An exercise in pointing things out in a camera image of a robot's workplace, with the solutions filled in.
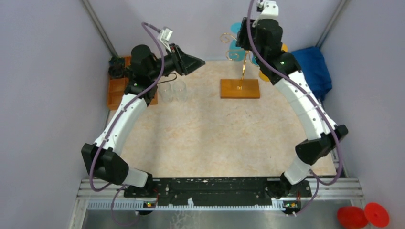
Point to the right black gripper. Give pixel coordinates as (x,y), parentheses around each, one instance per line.
(241,38)

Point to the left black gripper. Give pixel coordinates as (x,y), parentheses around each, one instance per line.
(182,60)

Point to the blue plastic wine glass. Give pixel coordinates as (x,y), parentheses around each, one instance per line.
(234,47)

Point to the yellow plastic wine glass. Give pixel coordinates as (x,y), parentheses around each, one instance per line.
(264,77)

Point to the gold wire glass rack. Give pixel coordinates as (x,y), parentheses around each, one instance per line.
(239,88)

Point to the clear ribbed wine glass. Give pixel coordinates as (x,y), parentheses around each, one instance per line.
(166,92)

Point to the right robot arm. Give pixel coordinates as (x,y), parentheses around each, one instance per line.
(284,72)

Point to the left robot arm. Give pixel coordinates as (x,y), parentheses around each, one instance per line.
(102,157)

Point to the red plastic wine glass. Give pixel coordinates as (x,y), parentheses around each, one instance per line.
(351,217)

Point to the black parts in tray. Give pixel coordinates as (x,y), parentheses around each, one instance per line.
(117,68)

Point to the blue cloth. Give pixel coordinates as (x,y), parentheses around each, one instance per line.
(315,70)

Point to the orange compartment tray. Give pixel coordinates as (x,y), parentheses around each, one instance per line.
(116,87)

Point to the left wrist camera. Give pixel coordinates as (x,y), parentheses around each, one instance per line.
(164,37)

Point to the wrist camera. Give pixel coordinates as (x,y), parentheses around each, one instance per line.
(164,37)
(268,9)

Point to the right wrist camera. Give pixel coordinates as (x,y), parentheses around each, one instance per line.
(268,9)

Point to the black mounting base rail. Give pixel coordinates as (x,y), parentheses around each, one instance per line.
(219,191)

